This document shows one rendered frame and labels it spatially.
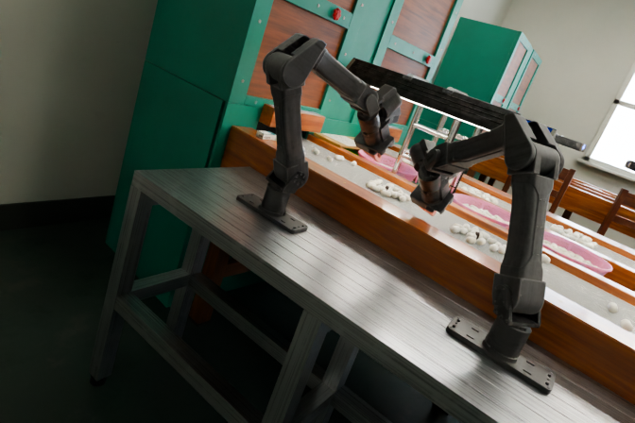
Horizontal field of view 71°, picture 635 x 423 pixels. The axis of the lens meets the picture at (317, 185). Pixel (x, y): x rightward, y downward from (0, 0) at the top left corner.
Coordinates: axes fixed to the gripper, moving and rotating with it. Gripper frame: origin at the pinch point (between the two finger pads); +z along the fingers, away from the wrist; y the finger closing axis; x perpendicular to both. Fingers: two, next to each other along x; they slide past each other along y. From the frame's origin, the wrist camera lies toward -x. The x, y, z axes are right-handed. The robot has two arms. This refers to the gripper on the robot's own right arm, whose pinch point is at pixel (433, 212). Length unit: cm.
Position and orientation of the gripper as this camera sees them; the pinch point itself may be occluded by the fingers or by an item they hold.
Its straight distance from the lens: 131.9
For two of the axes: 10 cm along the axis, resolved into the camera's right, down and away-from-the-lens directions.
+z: 2.6, 5.8, 7.8
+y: -7.2, -4.2, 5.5
